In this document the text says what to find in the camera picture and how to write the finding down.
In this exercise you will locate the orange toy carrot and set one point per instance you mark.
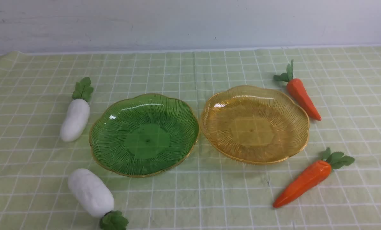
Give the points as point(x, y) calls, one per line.
point(313, 175)
point(296, 89)

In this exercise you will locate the green ribbed plastic plate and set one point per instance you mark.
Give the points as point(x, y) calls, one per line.
point(144, 136)

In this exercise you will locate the amber ribbed plastic plate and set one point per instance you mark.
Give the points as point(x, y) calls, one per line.
point(255, 125)

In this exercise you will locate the white toy radish upper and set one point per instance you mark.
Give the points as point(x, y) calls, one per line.
point(78, 111)

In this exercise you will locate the white toy radish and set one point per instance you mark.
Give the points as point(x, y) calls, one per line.
point(78, 111)
point(94, 196)

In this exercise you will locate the white toy radish lower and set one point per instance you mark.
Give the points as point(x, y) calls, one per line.
point(94, 196)

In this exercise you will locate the green checkered tablecloth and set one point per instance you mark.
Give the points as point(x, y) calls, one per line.
point(208, 191)

